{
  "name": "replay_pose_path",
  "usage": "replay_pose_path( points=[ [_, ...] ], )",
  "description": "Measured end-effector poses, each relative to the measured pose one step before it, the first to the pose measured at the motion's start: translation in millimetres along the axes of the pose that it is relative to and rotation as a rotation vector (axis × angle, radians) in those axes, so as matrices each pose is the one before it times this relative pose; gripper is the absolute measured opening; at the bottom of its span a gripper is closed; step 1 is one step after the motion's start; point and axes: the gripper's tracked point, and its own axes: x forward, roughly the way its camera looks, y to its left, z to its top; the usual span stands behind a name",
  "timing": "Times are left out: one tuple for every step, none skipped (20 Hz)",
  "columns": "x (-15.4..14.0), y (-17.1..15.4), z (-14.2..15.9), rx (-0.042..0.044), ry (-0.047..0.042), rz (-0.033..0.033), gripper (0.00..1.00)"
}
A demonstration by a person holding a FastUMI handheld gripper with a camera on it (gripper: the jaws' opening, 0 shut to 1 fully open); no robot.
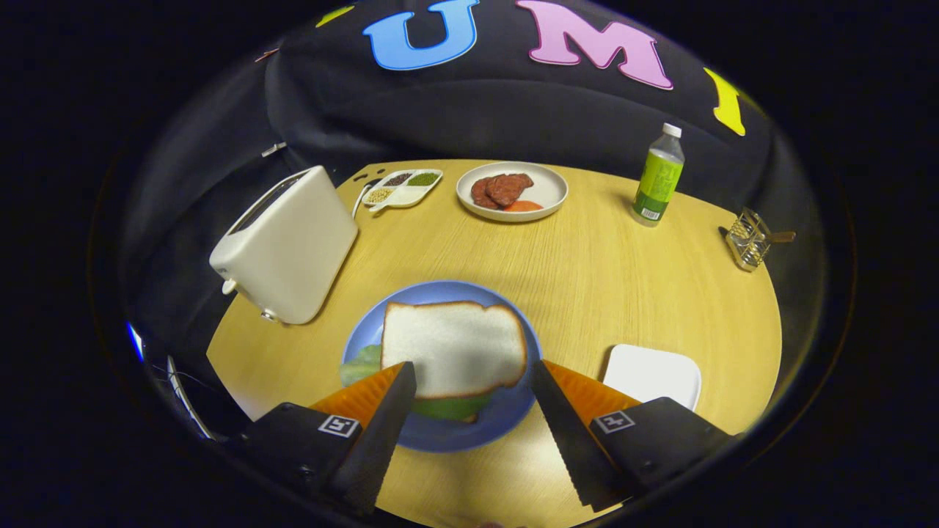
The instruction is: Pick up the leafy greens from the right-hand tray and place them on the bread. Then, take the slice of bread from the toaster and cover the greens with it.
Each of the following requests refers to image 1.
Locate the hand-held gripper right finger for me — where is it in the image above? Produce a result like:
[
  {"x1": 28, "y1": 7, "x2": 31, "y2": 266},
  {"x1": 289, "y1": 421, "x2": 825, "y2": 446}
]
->
[{"x1": 530, "y1": 359, "x2": 734, "y2": 513}]

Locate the white toaster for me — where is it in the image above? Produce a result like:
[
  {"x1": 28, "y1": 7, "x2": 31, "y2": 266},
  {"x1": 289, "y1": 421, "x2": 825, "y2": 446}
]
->
[{"x1": 209, "y1": 165, "x2": 359, "y2": 326}]

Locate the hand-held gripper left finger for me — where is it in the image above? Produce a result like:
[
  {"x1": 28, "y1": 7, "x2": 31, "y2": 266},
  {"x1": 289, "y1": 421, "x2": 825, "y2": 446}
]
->
[{"x1": 242, "y1": 361, "x2": 417, "y2": 514}]

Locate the black backdrop cloth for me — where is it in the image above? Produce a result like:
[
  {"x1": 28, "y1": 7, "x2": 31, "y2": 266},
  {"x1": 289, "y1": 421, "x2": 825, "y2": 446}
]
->
[{"x1": 121, "y1": 0, "x2": 800, "y2": 243}]

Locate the green label drink bottle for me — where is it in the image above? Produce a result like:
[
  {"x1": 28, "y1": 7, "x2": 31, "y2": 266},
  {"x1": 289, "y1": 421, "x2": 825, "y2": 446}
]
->
[{"x1": 631, "y1": 122, "x2": 686, "y2": 227}]

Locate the white toaster cable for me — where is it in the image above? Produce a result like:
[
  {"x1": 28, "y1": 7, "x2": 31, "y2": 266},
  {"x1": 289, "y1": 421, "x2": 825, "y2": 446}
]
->
[{"x1": 351, "y1": 178, "x2": 381, "y2": 219}]

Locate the green lettuce leaf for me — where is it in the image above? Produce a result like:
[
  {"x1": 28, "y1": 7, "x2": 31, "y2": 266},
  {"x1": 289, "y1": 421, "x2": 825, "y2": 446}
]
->
[{"x1": 339, "y1": 345, "x2": 494, "y2": 422}]

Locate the white side table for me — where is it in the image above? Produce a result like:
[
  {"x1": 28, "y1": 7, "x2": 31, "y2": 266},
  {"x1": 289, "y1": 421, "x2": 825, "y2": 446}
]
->
[{"x1": 166, "y1": 356, "x2": 217, "y2": 441}]

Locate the white square plate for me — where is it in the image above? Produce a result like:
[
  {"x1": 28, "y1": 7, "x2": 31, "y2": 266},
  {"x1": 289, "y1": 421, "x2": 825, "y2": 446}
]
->
[{"x1": 602, "y1": 343, "x2": 703, "y2": 411}]

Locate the beige round plate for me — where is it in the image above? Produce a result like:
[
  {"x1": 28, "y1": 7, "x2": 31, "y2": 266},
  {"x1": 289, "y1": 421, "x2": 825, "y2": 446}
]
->
[{"x1": 456, "y1": 161, "x2": 569, "y2": 223}]

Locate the plain toast bread slice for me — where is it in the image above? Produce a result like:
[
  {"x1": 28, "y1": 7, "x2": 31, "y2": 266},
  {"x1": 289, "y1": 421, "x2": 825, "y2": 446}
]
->
[{"x1": 381, "y1": 301, "x2": 528, "y2": 400}]

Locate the wire rack with wooden handle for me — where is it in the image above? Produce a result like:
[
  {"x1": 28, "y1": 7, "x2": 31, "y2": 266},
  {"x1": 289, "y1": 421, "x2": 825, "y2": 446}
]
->
[{"x1": 719, "y1": 207, "x2": 797, "y2": 273}]

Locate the white divided dish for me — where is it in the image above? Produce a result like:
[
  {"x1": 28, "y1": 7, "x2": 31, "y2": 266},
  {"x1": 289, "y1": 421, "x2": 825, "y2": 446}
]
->
[{"x1": 361, "y1": 169, "x2": 444, "y2": 213}]

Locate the blue round plate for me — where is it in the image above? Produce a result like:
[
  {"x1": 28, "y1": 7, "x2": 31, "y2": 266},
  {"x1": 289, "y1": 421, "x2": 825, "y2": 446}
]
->
[{"x1": 341, "y1": 280, "x2": 544, "y2": 453}]

